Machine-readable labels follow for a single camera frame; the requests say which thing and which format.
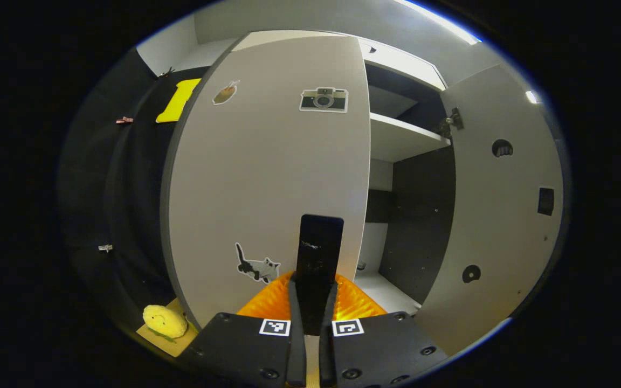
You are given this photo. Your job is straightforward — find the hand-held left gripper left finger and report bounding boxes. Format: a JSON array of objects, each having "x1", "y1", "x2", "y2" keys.
[{"x1": 184, "y1": 271, "x2": 307, "y2": 387}]

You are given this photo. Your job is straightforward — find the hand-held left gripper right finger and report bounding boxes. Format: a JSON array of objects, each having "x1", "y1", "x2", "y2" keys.
[{"x1": 319, "y1": 273, "x2": 449, "y2": 387}]

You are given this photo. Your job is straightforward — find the black door handle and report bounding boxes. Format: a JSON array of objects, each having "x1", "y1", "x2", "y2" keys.
[{"x1": 295, "y1": 214, "x2": 344, "y2": 336}]

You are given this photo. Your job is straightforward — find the grey double-door shoe cabinet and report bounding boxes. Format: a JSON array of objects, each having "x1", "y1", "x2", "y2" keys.
[{"x1": 197, "y1": 30, "x2": 458, "y2": 317}]

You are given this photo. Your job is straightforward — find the beige cabinet door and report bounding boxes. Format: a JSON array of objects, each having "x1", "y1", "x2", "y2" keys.
[
  {"x1": 160, "y1": 35, "x2": 371, "y2": 329},
  {"x1": 416, "y1": 65, "x2": 564, "y2": 356}
]

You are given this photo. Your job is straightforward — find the white cabinet floor shelf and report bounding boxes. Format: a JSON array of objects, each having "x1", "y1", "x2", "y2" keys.
[{"x1": 354, "y1": 269, "x2": 422, "y2": 316}]

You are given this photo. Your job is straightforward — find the wide white cabinet shelf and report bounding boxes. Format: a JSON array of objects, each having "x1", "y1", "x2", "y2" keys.
[{"x1": 370, "y1": 112, "x2": 451, "y2": 163}]

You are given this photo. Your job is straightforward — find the metal door hinge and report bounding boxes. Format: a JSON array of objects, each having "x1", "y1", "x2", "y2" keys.
[{"x1": 439, "y1": 107, "x2": 465, "y2": 138}]

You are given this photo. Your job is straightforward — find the yellow plush toy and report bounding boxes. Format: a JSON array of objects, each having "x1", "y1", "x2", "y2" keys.
[{"x1": 142, "y1": 304, "x2": 189, "y2": 341}]

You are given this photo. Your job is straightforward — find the black backdrop cloth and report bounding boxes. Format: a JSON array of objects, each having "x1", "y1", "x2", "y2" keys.
[{"x1": 57, "y1": 48, "x2": 203, "y2": 335}]

